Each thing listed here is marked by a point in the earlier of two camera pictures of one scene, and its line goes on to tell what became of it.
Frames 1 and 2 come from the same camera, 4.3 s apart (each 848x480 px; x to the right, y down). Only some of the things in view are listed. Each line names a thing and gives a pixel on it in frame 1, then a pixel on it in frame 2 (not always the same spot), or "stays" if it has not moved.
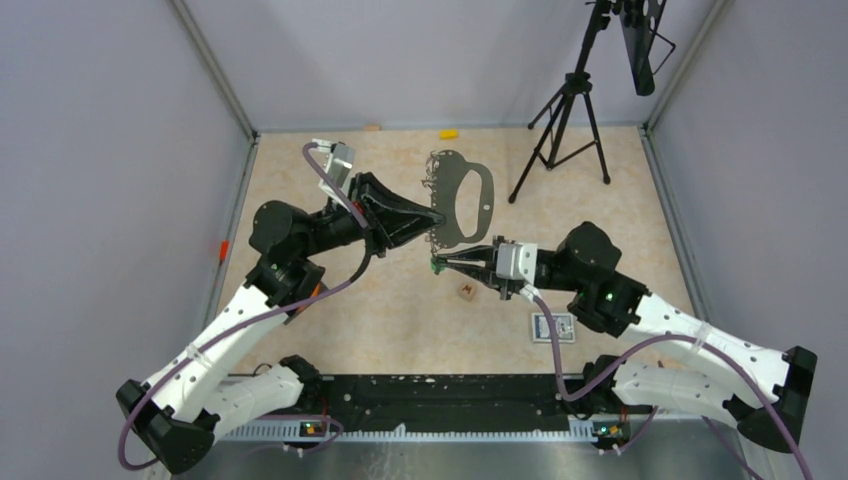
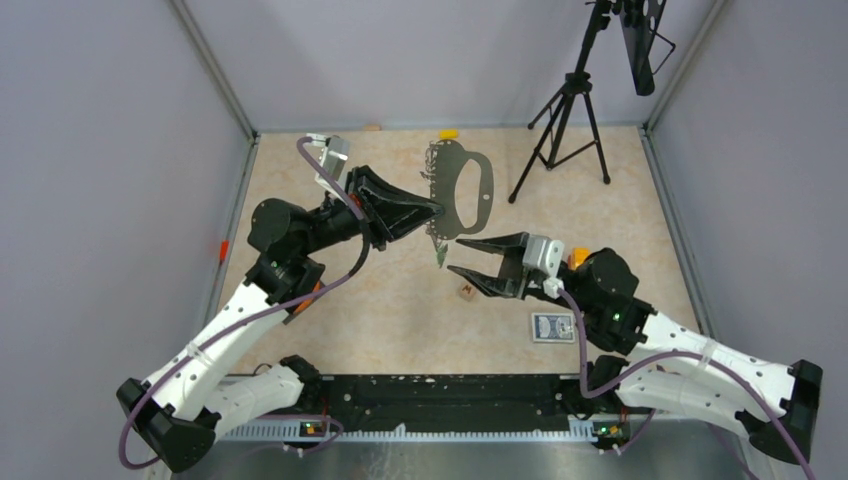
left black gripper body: (369, 210) stays
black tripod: (580, 131) stays
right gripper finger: (485, 255) → (497, 244)
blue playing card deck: (565, 326) stays
